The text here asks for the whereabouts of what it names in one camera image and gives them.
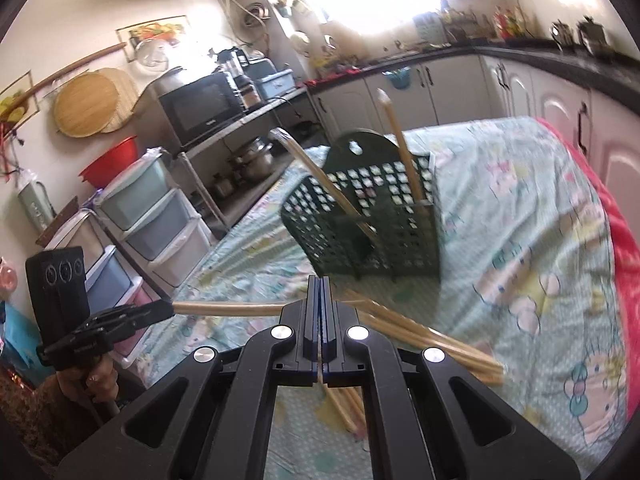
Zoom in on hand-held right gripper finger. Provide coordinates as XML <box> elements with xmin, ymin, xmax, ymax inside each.
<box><xmin>320</xmin><ymin>276</ymin><xmax>581</xmax><ymax>480</ymax></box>
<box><xmin>55</xmin><ymin>276</ymin><xmax>320</xmax><ymax>480</ymax></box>

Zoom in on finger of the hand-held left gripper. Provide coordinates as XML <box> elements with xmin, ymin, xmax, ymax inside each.
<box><xmin>87</xmin><ymin>300</ymin><xmax>174</xmax><ymax>343</ymax></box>

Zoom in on green plastic chopstick basket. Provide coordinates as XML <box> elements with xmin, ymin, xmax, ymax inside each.
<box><xmin>280</xmin><ymin>129</ymin><xmax>442</xmax><ymax>281</ymax></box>

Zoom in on person's left hand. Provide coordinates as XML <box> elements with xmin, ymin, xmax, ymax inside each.
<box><xmin>56</xmin><ymin>360</ymin><xmax>120</xmax><ymax>411</ymax></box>

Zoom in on plastic storage drawer unit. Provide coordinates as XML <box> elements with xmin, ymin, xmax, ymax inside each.
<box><xmin>95</xmin><ymin>147</ymin><xmax>213</xmax><ymax>288</ymax></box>
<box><xmin>42</xmin><ymin>207</ymin><xmax>148</xmax><ymax>363</ymax></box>

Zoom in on green thermos flask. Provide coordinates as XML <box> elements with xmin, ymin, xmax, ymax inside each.
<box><xmin>17</xmin><ymin>172</ymin><xmax>54</xmax><ymax>234</ymax></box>

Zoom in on red plastic basin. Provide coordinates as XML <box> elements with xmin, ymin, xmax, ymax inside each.
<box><xmin>79</xmin><ymin>135</ymin><xmax>140</xmax><ymax>188</ymax></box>

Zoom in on small steel pot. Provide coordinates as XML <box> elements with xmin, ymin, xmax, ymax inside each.
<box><xmin>212</xmin><ymin>172</ymin><xmax>237</xmax><ymax>199</ymax></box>

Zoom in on stacked steel pots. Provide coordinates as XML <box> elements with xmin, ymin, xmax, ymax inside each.
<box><xmin>227</xmin><ymin>139</ymin><xmax>277</xmax><ymax>184</ymax></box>

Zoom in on round bamboo board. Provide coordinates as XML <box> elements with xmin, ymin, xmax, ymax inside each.
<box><xmin>53</xmin><ymin>71</ymin><xmax>121</xmax><ymax>137</ymax></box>

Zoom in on metal shelf rack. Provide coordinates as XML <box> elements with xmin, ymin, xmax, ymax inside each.
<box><xmin>135</xmin><ymin>86</ymin><xmax>312</xmax><ymax>241</ymax></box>

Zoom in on round woven bamboo mat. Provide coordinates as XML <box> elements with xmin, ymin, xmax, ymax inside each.
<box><xmin>92</xmin><ymin>67</ymin><xmax>142</xmax><ymax>133</ymax></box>

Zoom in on black microwave oven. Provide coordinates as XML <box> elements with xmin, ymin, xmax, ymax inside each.
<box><xmin>157</xmin><ymin>71</ymin><xmax>246</xmax><ymax>148</ymax></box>

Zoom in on long wooden rolling pin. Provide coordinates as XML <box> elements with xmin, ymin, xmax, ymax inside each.
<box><xmin>0</xmin><ymin>42</ymin><xmax>128</xmax><ymax>117</ymax></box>

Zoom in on blue dish box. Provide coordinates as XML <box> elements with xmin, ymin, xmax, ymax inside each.
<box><xmin>247</xmin><ymin>57</ymin><xmax>297</xmax><ymax>101</ymax></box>

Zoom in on blue hanging basket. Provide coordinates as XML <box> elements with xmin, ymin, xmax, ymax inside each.
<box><xmin>382</xmin><ymin>66</ymin><xmax>412</xmax><ymax>92</ymax></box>

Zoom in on white kitchen cabinets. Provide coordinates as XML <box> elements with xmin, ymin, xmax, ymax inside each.
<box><xmin>307</xmin><ymin>52</ymin><xmax>640</xmax><ymax>216</ymax></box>

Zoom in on blender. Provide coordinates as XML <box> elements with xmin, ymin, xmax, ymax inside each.
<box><xmin>217</xmin><ymin>47</ymin><xmax>251</xmax><ymax>90</ymax></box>

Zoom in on green cutlery holder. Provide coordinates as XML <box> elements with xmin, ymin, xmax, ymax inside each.
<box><xmin>412</xmin><ymin>10</ymin><xmax>447</xmax><ymax>47</ymax></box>

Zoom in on red blanket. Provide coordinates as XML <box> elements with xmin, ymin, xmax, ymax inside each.
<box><xmin>535</xmin><ymin>117</ymin><xmax>640</xmax><ymax>426</ymax></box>

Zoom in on black kitchen countertop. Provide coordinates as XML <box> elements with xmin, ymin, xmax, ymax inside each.
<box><xmin>305</xmin><ymin>35</ymin><xmax>640</xmax><ymax>92</ymax></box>

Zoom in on condiment bottles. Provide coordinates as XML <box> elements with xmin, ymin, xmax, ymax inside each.
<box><xmin>492</xmin><ymin>6</ymin><xmax>527</xmax><ymax>41</ymax></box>

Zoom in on steel kettle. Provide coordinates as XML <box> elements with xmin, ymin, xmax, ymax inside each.
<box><xmin>577</xmin><ymin>16</ymin><xmax>614</xmax><ymax>57</ymax></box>
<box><xmin>550</xmin><ymin>20</ymin><xmax>577</xmax><ymax>52</ymax></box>

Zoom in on fruit wall poster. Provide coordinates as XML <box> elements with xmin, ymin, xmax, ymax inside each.
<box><xmin>0</xmin><ymin>70</ymin><xmax>41</xmax><ymax>125</ymax></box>
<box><xmin>116</xmin><ymin>15</ymin><xmax>190</xmax><ymax>52</ymax></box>

